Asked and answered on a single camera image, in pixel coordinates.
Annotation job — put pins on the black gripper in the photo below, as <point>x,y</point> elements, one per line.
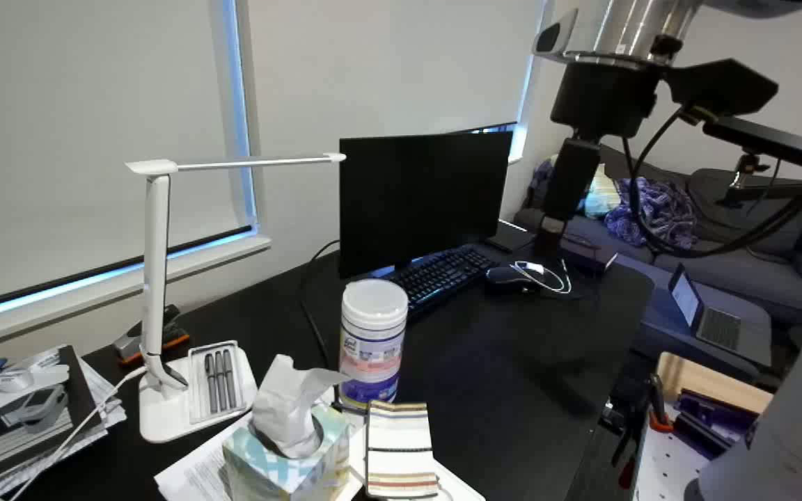
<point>613,101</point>

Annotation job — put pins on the white jar with label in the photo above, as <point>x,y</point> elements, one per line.
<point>370,342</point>

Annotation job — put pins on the purple clothes pile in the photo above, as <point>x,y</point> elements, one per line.
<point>663,209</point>

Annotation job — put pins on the grey couch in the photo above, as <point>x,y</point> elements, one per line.
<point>767,272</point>

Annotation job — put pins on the black computer monitor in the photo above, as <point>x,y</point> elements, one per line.
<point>412,195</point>

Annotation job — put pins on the black backlit keyboard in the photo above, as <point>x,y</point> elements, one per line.
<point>433,279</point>

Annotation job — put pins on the open laptop on couch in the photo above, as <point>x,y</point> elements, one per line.
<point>713,328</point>

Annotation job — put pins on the wooden box with items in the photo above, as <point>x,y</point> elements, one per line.
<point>706,414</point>

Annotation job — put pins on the striped folded cloth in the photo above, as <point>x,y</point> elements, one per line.
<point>400,449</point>

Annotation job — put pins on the tissue box with tissue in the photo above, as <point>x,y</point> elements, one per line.
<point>291,447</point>

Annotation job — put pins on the pens on lamp base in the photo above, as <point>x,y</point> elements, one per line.
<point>221,382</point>

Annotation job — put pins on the white papers under tissue box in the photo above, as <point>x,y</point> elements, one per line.
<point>199,478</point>

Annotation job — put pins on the stack of papers and books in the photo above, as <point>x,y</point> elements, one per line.
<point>52,400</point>

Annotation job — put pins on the black camera on stand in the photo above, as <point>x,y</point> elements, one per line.
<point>755,140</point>

